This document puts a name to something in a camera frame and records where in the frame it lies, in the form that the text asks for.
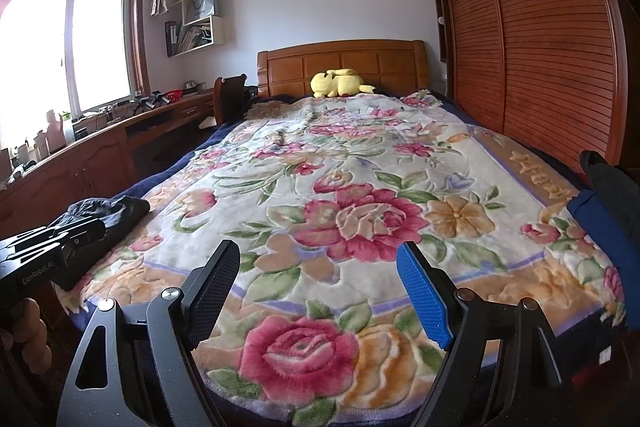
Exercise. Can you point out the blue cloth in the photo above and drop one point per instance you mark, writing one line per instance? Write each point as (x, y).
(600, 237)

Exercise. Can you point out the red basket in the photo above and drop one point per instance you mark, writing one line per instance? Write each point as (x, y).
(173, 96)

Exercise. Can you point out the wooden chair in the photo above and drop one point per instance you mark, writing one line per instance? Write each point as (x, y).
(227, 97)

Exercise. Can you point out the long wooden desk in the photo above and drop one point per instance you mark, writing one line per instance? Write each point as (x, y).
(90, 162)

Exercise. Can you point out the black desk gadget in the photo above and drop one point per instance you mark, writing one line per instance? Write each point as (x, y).
(150, 101)

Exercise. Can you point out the floral blanket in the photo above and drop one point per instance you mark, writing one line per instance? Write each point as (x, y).
(350, 167)

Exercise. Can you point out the dark grey garment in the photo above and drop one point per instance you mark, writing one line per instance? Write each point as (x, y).
(115, 212)

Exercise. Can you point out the yellow plush toy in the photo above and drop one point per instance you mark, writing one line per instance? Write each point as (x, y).
(335, 84)

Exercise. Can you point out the person's left hand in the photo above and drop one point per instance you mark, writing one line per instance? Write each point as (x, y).
(27, 337)

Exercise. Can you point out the white paper bag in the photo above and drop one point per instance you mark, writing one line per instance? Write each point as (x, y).
(200, 9)

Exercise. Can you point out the window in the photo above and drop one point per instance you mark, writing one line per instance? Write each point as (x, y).
(65, 42)

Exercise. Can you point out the white wall shelf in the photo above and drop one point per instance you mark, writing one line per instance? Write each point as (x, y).
(216, 34)

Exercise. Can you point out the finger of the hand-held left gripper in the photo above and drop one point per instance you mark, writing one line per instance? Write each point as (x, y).
(40, 232)
(82, 242)

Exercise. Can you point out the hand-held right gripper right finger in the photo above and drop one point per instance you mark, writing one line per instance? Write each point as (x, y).
(425, 297)

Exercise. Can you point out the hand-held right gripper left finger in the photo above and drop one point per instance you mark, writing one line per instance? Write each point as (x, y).
(212, 292)

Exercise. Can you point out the wooden louvered wardrobe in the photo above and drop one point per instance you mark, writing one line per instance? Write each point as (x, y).
(530, 37)

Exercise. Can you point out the white bottle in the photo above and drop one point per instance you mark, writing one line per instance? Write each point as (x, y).
(68, 129)

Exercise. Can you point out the black double-breasted coat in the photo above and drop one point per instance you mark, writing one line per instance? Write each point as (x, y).
(612, 187)

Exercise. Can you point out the wooden bed headboard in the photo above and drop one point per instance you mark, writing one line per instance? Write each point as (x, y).
(290, 67)

